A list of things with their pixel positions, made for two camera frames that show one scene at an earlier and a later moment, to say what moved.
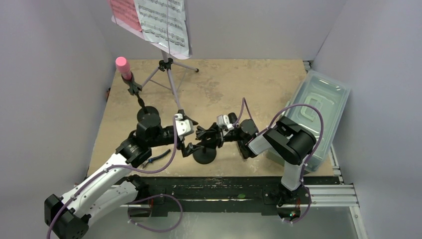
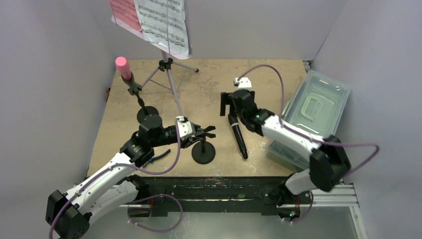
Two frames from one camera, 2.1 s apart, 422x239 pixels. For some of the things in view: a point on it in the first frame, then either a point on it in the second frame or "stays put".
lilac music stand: x=165 y=63 stays put
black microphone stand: x=134 y=88 stays put
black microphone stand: x=205 y=155 stays put
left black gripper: x=189 y=148 → x=187 y=141
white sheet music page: x=164 y=22 stays put
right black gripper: x=214 y=134 → x=229 y=97
